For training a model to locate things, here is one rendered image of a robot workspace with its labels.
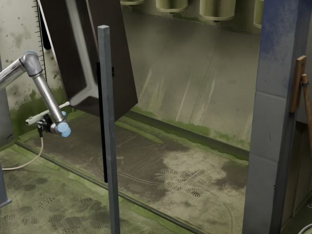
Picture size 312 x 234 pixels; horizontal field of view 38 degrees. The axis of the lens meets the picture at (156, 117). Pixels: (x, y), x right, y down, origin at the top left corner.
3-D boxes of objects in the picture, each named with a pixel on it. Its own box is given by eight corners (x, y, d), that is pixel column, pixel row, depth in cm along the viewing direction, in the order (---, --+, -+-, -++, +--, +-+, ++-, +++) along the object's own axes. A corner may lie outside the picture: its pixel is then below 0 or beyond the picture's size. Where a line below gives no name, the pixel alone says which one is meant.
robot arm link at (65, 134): (70, 124, 384) (72, 135, 389) (60, 121, 391) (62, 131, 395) (62, 129, 378) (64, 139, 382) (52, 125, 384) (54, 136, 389)
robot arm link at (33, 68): (35, 56, 334) (72, 130, 367) (35, 51, 345) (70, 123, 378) (20, 62, 333) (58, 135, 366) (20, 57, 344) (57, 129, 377)
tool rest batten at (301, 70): (288, 111, 239) (295, 59, 227) (295, 106, 245) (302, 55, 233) (292, 113, 238) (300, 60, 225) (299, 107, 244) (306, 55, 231)
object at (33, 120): (32, 142, 399) (28, 120, 389) (29, 141, 402) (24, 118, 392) (72, 121, 433) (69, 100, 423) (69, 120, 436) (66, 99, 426)
